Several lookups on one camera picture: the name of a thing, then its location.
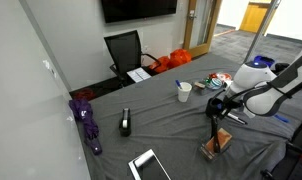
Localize small blue oval object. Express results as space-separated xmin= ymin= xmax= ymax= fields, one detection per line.
xmin=274 ymin=113 xmax=290 ymax=124

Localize orange plastic bag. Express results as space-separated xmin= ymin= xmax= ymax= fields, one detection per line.
xmin=153 ymin=55 xmax=172 ymax=74
xmin=169 ymin=48 xmax=193 ymax=69

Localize small clear plastic tray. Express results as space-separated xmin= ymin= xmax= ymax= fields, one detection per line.
xmin=199 ymin=128 xmax=233 ymax=162

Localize teal ribbon spool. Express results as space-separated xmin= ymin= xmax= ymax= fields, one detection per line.
xmin=205 ymin=77 xmax=224 ymax=90

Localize black mesh office chair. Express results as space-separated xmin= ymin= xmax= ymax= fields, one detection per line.
xmin=103 ymin=29 xmax=162 ymax=88

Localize white printed paper sheet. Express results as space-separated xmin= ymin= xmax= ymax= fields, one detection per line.
xmin=126 ymin=67 xmax=153 ymax=84

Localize black cup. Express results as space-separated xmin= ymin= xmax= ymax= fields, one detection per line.
xmin=205 ymin=96 xmax=225 ymax=119

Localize wooden door glass pane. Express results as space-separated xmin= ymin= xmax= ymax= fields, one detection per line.
xmin=183 ymin=0 xmax=223 ymax=58

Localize purple folded umbrella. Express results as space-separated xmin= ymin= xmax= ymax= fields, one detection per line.
xmin=68 ymin=97 xmax=104 ymax=156

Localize black wall television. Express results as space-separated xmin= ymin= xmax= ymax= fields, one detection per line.
xmin=100 ymin=0 xmax=179 ymax=24

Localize black rounded object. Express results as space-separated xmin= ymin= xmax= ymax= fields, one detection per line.
xmin=270 ymin=62 xmax=290 ymax=76

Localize colourful snack packets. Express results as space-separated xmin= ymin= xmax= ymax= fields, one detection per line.
xmin=193 ymin=72 xmax=233 ymax=96

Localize white paper cup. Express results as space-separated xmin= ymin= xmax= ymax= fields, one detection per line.
xmin=176 ymin=81 xmax=193 ymax=103

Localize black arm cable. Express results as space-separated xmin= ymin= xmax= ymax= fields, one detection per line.
xmin=209 ymin=81 xmax=292 ymax=111

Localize black tablet white frame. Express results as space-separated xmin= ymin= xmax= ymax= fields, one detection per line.
xmin=127 ymin=148 xmax=172 ymax=180

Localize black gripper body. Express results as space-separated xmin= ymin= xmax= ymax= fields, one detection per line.
xmin=219 ymin=98 xmax=244 ymax=116

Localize yellow wooden door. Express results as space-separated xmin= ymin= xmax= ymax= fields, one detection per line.
xmin=239 ymin=1 xmax=272 ymax=34

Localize grey metal frame post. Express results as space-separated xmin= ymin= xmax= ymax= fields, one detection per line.
xmin=243 ymin=0 xmax=282 ymax=64

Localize blue plastic container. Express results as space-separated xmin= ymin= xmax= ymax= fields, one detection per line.
xmin=253 ymin=54 xmax=276 ymax=69

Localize grey table cloth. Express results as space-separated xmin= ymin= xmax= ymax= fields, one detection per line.
xmin=75 ymin=52 xmax=302 ymax=180

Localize wooden block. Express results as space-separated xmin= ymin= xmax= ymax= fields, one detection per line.
xmin=205 ymin=127 xmax=233 ymax=154

